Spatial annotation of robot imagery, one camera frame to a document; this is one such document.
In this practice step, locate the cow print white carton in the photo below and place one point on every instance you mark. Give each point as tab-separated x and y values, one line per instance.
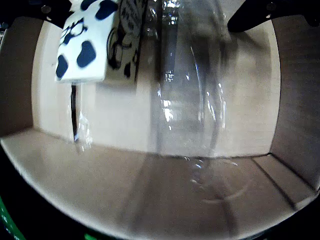
85	37

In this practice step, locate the large open cardboard tray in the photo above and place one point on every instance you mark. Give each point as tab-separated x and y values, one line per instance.
175	187

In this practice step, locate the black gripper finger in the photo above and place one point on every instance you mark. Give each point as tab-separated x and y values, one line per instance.
250	17
50	10

